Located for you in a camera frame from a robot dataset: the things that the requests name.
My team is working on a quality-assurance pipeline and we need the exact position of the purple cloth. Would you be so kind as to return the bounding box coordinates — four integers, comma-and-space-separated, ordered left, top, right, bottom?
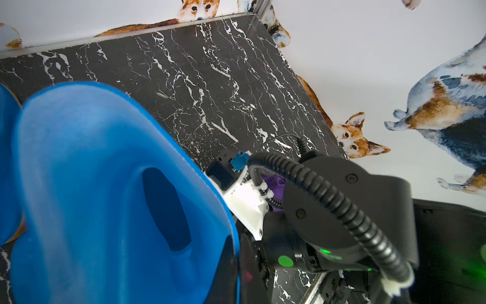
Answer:
261, 174, 286, 201

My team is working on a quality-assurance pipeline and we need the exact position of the blue rubber boot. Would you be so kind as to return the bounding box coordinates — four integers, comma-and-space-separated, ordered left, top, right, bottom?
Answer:
1, 85, 23, 244
10, 82, 239, 303

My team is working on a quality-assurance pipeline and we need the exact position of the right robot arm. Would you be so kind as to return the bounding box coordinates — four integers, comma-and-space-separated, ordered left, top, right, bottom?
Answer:
248, 151, 485, 303

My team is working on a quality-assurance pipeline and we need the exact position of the black corrugated cable conduit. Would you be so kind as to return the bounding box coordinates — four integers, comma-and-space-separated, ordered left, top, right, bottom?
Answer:
246, 151, 415, 297

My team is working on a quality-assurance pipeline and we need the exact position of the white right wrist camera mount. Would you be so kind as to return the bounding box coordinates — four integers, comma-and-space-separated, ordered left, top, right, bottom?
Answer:
205, 149, 269, 241

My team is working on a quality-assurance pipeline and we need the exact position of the blue rubber boot back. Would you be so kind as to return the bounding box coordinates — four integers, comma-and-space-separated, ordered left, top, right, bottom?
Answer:
10, 82, 239, 303

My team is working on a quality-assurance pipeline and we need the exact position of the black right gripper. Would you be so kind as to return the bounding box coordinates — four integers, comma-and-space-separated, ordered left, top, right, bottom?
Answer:
258, 151, 420, 273

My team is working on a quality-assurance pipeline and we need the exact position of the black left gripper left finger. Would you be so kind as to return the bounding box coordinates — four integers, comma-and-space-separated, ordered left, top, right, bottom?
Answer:
205, 236, 237, 304

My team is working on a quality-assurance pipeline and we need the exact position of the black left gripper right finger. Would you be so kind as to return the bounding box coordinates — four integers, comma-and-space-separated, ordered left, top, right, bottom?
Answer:
240, 234, 270, 304

